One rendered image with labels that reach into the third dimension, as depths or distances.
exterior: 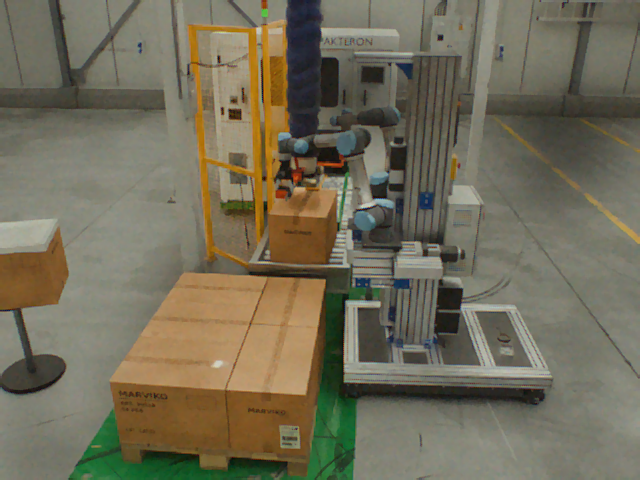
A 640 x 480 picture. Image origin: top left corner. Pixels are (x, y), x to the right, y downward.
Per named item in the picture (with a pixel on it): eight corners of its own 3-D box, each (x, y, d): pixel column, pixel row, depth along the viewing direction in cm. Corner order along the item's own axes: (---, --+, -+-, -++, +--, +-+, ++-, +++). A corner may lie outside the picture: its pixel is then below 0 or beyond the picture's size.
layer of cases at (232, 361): (189, 320, 397) (183, 272, 381) (325, 328, 390) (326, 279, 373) (120, 441, 289) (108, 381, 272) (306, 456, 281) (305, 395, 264)
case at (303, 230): (287, 233, 442) (286, 186, 426) (336, 236, 437) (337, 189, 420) (270, 266, 388) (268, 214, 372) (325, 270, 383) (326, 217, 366)
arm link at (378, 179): (365, 192, 357) (366, 172, 352) (382, 189, 363) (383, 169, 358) (376, 197, 348) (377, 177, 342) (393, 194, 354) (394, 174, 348)
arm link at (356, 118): (368, 127, 341) (329, 130, 383) (383, 125, 346) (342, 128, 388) (367, 108, 338) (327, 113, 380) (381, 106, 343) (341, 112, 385)
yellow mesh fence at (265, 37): (285, 217, 622) (280, 19, 535) (293, 218, 621) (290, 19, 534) (266, 263, 515) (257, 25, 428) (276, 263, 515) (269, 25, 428)
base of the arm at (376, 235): (393, 233, 321) (394, 217, 317) (395, 243, 307) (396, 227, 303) (368, 232, 321) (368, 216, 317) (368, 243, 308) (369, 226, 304)
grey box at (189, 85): (192, 112, 427) (189, 72, 414) (199, 112, 426) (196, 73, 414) (184, 117, 409) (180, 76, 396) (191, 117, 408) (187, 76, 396)
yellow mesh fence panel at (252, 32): (202, 258, 524) (182, 24, 437) (211, 255, 531) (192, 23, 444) (262, 289, 470) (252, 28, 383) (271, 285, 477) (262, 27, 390)
